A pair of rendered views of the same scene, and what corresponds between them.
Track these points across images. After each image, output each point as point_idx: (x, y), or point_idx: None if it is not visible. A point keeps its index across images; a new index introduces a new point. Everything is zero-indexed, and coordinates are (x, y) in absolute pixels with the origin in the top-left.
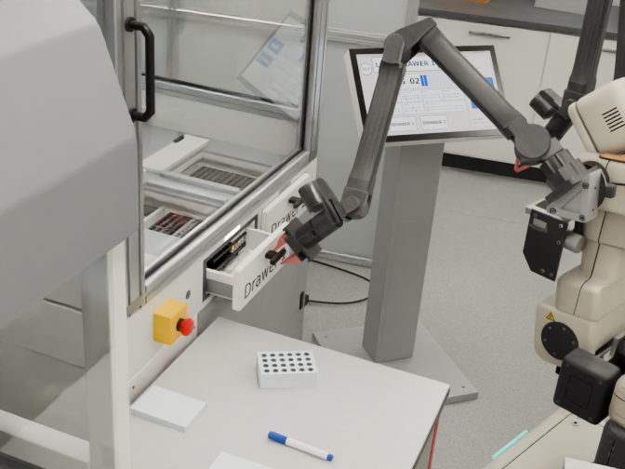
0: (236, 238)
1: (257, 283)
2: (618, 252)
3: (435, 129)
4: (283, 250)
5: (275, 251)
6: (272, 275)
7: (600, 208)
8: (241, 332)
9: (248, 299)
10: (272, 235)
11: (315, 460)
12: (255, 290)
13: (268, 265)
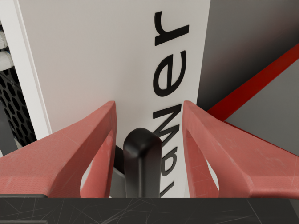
0: (4, 40)
1: (168, 167)
2: None
3: None
4: (135, 175)
5: (115, 174)
6: (200, 49)
7: None
8: (217, 183)
9: (180, 189)
10: (27, 86)
11: None
12: (180, 164)
13: (152, 112)
